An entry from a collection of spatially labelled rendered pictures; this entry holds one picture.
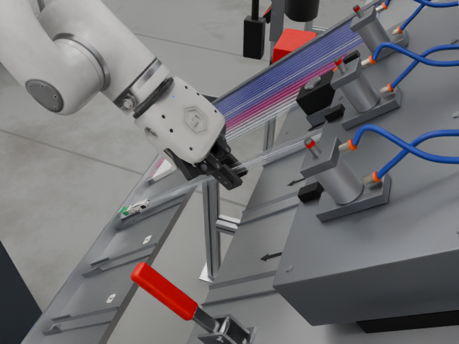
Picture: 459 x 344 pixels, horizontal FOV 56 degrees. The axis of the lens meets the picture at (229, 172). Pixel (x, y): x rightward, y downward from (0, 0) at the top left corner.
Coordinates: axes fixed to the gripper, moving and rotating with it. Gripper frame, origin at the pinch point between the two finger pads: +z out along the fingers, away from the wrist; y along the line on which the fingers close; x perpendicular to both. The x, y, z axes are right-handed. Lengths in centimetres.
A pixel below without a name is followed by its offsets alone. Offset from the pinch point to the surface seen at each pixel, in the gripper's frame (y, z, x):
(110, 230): -4.4, -2.3, 30.3
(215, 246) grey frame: 32, 39, 68
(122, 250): -9.7, -0.6, 22.0
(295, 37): 75, 7, 21
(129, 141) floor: 88, 4, 134
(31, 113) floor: 89, -39, 177
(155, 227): -6.4, -0.1, 15.1
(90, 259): -11.3, -2.2, 29.8
